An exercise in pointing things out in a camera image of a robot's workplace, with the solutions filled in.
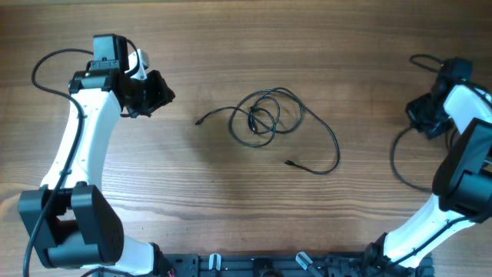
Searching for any black thin USB cable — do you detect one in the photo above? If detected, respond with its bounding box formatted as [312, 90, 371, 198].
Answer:
[390, 125, 458, 194]

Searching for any black USB cable long loop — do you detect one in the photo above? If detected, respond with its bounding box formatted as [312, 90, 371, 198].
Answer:
[248, 87, 341, 175]

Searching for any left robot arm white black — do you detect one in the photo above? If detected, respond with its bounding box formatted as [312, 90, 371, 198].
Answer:
[18, 34, 176, 276]

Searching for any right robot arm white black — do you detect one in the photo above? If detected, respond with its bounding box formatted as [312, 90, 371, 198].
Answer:
[359, 57, 491, 276]

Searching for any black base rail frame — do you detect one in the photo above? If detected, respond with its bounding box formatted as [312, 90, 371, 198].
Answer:
[158, 252, 435, 277]

